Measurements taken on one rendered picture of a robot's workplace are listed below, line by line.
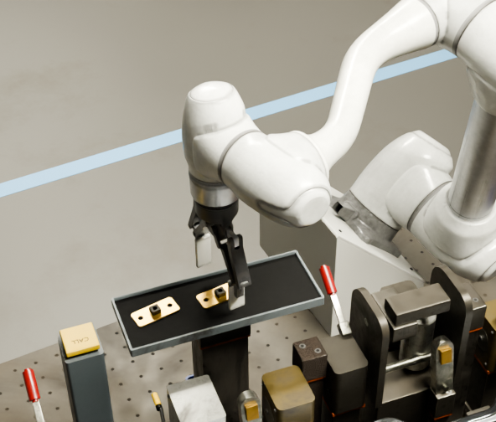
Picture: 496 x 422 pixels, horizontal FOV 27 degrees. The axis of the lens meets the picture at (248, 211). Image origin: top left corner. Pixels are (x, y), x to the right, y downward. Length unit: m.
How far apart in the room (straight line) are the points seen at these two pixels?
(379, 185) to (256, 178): 0.90
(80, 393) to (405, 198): 0.90
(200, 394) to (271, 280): 0.27
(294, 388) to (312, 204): 0.46
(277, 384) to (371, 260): 0.58
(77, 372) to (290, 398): 0.38
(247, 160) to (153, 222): 2.30
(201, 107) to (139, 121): 2.75
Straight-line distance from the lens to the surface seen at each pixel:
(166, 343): 1.87
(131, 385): 2.42
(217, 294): 1.93
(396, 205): 2.43
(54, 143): 4.31
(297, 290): 1.95
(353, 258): 2.35
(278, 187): 1.55
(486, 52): 1.90
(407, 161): 2.43
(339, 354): 1.96
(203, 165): 1.67
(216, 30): 4.96
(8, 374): 2.49
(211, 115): 1.63
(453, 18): 1.94
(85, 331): 1.91
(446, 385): 2.03
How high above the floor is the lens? 2.54
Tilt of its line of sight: 41 degrees down
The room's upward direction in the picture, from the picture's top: 1 degrees counter-clockwise
